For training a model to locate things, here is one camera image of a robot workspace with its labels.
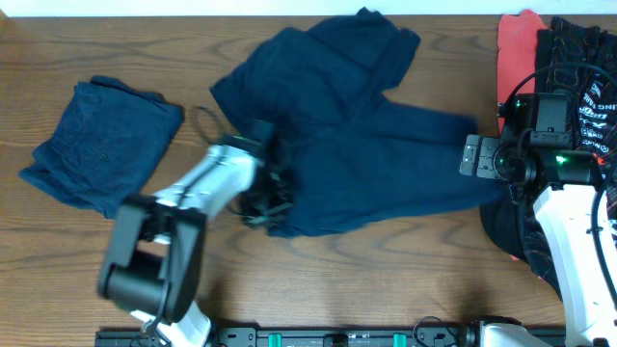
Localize dark navy shorts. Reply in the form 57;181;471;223
211;9;500;238

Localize navy blue garment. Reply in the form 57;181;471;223
19;75;184;219

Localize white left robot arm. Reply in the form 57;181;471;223
96;135;292;346

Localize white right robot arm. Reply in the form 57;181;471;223
460;93;616;346

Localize red orange cloth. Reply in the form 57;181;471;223
496;10;547;111

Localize black printed garment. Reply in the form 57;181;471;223
480;16;616;290

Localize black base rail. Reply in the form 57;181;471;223
94;315;568;347

